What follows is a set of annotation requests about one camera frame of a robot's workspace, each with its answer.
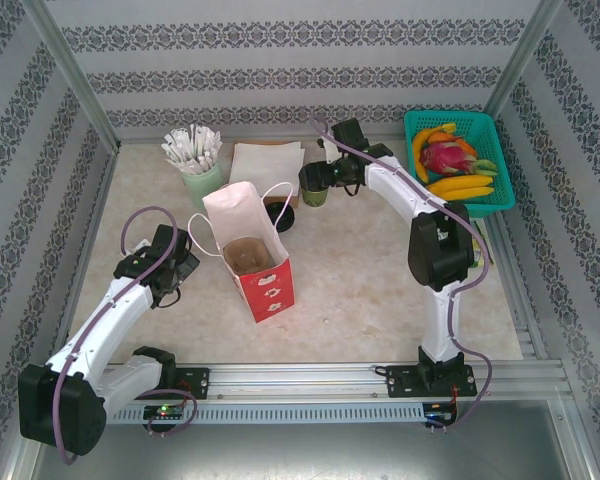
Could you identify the aluminium side rail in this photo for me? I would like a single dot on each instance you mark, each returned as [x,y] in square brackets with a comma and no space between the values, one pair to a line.
[530,330]
[101,200]

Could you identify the pink dragon fruit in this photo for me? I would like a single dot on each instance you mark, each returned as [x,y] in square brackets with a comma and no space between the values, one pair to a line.
[445,157]

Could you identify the brown cardboard cup carrier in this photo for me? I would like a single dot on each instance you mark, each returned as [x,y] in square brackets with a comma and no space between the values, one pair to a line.
[247,257]

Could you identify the mint green straw holder cup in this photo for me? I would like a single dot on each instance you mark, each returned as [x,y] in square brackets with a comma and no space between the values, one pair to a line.
[202,184]

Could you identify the bundle of white wrapped straws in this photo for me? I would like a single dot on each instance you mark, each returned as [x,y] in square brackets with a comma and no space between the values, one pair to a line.
[195,147]

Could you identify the stack of white napkins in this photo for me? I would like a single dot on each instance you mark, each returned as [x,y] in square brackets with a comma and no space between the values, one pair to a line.
[265,165]

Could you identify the teal plastic basket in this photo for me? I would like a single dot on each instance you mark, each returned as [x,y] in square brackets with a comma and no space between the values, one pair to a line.
[502,190]

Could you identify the white red printed paper bag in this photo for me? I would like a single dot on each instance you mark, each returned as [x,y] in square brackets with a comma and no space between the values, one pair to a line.
[265,295]

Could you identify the green yellow snack packet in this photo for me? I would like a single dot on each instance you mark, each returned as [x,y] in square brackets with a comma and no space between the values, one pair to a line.
[480,245]

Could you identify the brown cardboard board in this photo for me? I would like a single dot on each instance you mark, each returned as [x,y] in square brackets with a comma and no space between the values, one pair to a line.
[292,201]

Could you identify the green paper cup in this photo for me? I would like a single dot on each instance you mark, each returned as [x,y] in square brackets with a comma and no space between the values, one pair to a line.
[316,198]

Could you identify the curved yellow banana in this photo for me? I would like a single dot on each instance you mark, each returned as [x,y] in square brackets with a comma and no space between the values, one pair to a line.
[418,150]

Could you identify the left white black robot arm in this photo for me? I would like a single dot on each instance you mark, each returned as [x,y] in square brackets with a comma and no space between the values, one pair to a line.
[110,310]

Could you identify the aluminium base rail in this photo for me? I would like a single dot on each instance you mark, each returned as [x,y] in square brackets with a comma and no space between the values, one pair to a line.
[300,382]

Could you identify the aluminium frame post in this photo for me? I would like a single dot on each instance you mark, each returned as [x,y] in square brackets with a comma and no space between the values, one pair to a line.
[522,50]
[65,60]

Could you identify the small circuit board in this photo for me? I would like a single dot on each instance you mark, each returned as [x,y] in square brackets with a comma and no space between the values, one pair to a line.
[165,411]
[440,414]

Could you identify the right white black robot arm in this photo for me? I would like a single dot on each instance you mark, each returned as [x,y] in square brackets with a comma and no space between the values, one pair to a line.
[400,185]

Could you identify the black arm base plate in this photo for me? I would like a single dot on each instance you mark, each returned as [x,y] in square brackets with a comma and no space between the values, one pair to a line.
[397,382]
[197,382]

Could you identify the orange toy fruit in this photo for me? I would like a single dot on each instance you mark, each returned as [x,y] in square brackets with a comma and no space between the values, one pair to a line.
[442,136]

